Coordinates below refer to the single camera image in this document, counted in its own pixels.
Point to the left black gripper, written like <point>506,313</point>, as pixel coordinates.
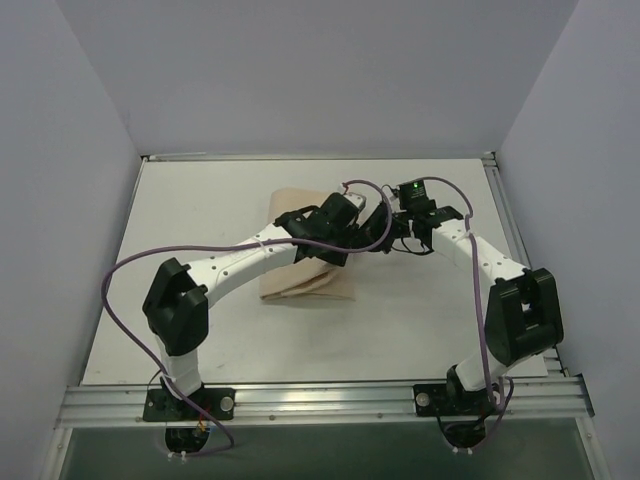
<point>364,233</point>

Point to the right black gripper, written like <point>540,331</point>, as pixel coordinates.
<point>401,230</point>

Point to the beige cloth surgical kit roll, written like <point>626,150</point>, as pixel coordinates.
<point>309,277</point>

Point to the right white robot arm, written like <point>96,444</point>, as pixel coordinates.
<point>517,308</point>

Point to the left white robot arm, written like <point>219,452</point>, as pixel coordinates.
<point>180,297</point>

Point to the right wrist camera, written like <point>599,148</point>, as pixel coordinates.
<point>412,197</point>

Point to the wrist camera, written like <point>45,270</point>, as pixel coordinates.
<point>359,201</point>
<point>412,197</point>

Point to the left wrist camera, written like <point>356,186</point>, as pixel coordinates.
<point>359,201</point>

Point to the back aluminium rail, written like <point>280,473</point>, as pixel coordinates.
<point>487,157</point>

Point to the aluminium rail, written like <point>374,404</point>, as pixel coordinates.
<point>487,157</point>
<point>554,397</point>

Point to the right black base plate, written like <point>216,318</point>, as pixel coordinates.
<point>448,400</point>

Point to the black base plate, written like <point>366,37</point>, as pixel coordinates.
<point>448,400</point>
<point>162,406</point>

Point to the front aluminium rail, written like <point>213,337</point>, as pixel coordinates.
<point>554,397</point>

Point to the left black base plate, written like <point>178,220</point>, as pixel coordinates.
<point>162,406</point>

